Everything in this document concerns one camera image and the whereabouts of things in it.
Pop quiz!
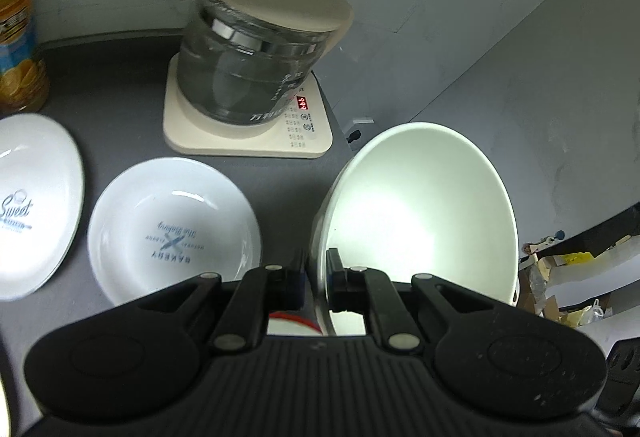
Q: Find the large white bowl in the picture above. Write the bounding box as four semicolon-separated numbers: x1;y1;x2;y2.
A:
309;122;519;338

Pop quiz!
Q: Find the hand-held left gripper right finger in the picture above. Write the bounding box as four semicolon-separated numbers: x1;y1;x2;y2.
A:
325;248;507;354

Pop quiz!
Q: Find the pile of cardboard boxes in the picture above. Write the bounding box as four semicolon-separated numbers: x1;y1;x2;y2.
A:
519;227;640;329

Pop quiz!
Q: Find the round white printed plate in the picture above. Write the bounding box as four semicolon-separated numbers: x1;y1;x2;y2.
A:
87;158;262;308

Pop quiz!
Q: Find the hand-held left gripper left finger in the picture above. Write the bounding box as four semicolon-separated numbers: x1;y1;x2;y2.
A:
116;251;307;354

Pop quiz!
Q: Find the clear plastic bag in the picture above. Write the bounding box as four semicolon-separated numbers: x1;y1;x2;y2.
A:
575;299;613;327

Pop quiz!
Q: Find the glass kettle with cream lid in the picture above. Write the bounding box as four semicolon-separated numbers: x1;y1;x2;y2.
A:
176;0;355;127

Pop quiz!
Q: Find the oval white printed plate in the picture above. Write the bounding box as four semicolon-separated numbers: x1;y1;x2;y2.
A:
0;114;85;302

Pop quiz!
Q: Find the cream kettle heating base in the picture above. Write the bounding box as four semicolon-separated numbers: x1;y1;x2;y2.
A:
163;54;334;160

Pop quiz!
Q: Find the black bowl with red rim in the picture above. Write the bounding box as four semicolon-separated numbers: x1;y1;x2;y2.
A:
267;311;322;336

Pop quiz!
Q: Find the orange juice bottle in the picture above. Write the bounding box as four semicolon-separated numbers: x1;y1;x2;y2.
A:
0;0;51;113

